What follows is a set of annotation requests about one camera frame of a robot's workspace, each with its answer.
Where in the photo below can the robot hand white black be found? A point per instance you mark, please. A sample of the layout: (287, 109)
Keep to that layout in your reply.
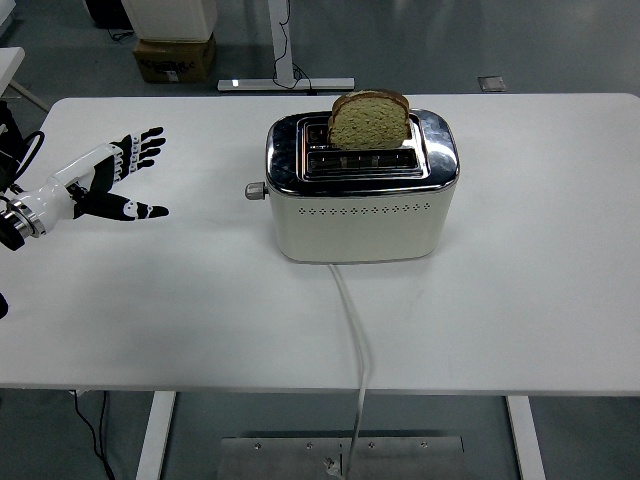
(75, 172)

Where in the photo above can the grey toaster lever knob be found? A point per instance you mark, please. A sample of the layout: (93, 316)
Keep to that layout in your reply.
(255, 191)

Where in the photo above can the cream and chrome toaster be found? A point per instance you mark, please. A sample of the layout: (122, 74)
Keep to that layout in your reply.
(360, 235)

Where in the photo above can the black stand beside table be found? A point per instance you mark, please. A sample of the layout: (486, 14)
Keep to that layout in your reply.
(7, 122)

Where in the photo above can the small white side table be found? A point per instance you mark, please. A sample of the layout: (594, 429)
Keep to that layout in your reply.
(10, 65)

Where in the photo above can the brown cardboard box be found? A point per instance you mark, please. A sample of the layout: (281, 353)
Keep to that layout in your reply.
(172, 60)

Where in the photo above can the black box on floor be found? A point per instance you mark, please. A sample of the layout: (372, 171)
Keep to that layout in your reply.
(105, 12)

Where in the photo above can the white bin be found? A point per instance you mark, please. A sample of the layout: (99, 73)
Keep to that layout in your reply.
(170, 20)

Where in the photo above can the white desk leg base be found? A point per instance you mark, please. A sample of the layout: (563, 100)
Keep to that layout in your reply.
(274, 50)

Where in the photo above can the white table leg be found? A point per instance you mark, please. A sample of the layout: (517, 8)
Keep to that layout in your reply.
(525, 440)
(155, 435)

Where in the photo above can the brown bread slice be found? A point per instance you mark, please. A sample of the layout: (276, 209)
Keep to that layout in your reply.
(367, 125)

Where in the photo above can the grey floor socket plate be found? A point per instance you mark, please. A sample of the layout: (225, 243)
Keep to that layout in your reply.
(491, 83)

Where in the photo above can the grey metal plate with screws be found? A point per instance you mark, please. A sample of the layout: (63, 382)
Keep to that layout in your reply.
(400, 457)

